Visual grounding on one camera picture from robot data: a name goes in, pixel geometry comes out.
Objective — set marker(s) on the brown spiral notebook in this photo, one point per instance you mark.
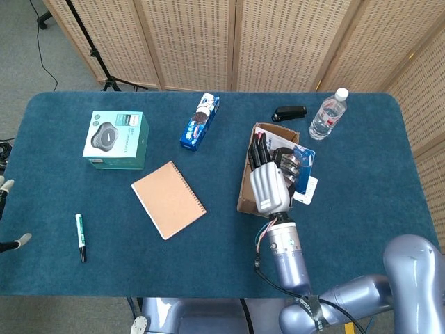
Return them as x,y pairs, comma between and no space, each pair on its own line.
168,200

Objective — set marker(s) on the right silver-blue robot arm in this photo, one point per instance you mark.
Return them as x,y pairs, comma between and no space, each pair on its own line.
347,292

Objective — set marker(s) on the black tripod stand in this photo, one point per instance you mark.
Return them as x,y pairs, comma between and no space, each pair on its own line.
97,59

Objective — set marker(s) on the silver-blue robot torso base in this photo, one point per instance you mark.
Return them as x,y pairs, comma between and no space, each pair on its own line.
208,316

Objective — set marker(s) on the teal speaker product box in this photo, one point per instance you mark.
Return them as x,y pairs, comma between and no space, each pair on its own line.
114,139

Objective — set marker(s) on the blue table mat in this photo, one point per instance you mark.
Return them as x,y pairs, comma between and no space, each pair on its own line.
208,250

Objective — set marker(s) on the clear plastic water bottle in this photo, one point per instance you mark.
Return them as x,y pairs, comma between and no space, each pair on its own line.
327,116

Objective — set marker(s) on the cardboard box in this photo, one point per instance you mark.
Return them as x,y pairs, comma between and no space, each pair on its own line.
245,195

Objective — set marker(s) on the black stapler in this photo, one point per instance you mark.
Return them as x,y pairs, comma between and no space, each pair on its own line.
288,113

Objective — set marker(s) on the black caster wheel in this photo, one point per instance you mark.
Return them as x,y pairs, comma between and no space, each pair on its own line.
44,19

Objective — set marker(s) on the green white marker pen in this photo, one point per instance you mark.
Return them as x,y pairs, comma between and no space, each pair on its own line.
80,236

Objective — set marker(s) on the woven wooden folding screen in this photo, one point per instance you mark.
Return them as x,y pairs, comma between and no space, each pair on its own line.
278,41

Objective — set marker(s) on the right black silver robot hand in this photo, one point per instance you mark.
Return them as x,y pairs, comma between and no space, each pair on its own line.
269,184

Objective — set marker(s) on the left black grey robot hand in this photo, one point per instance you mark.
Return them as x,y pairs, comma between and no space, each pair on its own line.
5,186

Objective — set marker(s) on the blue cookie box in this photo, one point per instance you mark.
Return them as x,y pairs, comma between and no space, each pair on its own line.
200,121

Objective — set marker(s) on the small white card box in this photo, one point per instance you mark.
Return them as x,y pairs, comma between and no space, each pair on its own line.
309,193

